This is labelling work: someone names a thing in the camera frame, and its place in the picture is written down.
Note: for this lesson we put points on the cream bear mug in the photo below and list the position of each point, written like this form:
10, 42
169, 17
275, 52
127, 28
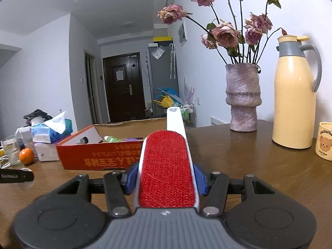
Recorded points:
324, 141

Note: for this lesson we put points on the textured pink ceramic vase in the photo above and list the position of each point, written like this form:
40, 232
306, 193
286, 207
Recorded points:
243, 94

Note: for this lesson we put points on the dark entrance door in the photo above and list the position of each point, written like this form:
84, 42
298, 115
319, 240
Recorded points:
124, 87

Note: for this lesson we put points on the white electrical panel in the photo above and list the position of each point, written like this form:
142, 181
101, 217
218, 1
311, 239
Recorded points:
182, 33

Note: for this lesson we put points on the yellow blue bags pile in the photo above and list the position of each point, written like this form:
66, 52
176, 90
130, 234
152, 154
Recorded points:
167, 97

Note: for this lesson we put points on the purple tissue pack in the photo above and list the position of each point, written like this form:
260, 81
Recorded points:
46, 152

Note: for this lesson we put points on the clear drinking glass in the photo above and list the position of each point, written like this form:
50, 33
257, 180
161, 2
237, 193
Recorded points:
11, 149

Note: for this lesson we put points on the red white lint brush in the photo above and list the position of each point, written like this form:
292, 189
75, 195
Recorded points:
166, 177

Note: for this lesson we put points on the white board against wall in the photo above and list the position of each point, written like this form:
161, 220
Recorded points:
215, 121

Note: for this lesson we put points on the grey refrigerator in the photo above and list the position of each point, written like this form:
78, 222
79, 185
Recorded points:
162, 73

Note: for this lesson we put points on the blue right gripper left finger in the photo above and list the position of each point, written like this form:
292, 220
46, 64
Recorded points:
129, 178

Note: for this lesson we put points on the metal trolley with bottles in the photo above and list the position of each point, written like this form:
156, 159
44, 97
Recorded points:
188, 115

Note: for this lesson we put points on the blue tissue pack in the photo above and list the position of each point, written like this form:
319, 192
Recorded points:
52, 130

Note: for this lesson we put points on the dried pink rose bouquet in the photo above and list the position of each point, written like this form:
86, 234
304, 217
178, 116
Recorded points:
244, 38

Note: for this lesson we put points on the yellow box on refrigerator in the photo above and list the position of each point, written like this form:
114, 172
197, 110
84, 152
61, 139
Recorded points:
162, 39

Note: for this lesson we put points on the cream thermos jug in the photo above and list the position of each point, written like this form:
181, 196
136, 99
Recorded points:
297, 79

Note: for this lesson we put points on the purple ridged jar lid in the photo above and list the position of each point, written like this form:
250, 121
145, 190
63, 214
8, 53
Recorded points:
132, 139

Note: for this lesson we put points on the orange fruit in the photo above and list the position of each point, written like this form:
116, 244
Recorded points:
26, 156

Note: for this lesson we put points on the green white bottle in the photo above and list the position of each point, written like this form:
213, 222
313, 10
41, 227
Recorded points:
112, 139

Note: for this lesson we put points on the orange white cardboard box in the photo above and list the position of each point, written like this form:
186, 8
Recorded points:
87, 150

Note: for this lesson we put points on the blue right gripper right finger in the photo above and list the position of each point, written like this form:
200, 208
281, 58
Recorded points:
202, 179

